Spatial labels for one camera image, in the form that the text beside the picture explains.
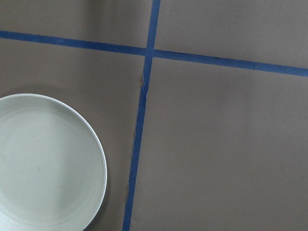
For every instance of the white round plate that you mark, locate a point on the white round plate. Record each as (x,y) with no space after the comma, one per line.
(53,172)

